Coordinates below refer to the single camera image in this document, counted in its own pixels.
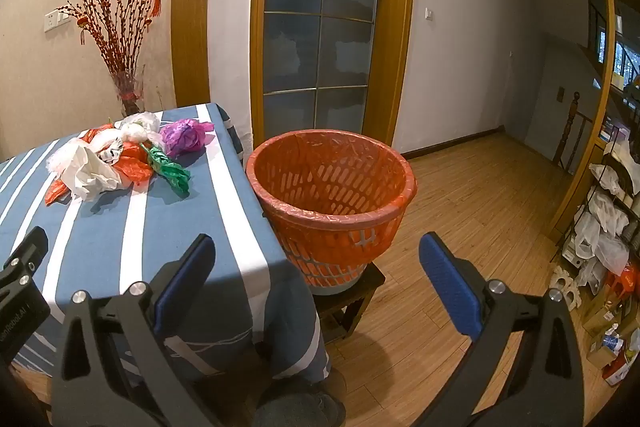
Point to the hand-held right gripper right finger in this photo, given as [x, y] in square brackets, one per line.
[447, 284]

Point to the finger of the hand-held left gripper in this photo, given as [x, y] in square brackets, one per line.
[27, 252]

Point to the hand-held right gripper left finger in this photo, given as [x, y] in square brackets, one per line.
[184, 284]

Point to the purple plastic bag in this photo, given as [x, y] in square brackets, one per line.
[182, 137]

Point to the orange plastic wastebasket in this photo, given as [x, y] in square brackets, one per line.
[320, 187]

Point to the dark wooden stool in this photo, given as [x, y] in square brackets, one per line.
[370, 279]

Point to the blue white striped tablecloth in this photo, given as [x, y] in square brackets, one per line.
[175, 207]

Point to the white fluffy plush toy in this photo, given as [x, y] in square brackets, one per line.
[90, 177]

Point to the translucent plastic bag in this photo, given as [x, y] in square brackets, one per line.
[107, 139]

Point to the cardboard box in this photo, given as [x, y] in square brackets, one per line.
[597, 314]

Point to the black metal rack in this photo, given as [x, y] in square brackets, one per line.
[585, 212]

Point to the dark cloth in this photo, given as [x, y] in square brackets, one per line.
[295, 402]

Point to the small white plastic bag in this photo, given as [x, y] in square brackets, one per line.
[142, 122]

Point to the white spray bottle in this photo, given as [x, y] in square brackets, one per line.
[612, 338]

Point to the red plastic stool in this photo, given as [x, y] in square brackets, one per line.
[622, 279]

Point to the glass vase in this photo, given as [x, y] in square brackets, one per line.
[127, 94]

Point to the wooden chair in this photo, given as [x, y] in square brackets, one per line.
[570, 127]

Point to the frosted glass door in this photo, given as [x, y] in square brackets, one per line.
[320, 32]

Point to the window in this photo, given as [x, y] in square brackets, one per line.
[622, 52]

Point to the wooden partition frame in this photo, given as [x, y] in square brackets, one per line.
[582, 167]

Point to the brown wall plate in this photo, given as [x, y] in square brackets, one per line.
[561, 94]

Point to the white wall switch panel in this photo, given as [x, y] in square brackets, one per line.
[56, 21]

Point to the wooden door frame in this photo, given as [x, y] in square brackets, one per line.
[395, 32]

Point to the wooden wall column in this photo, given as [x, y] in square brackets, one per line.
[192, 7]

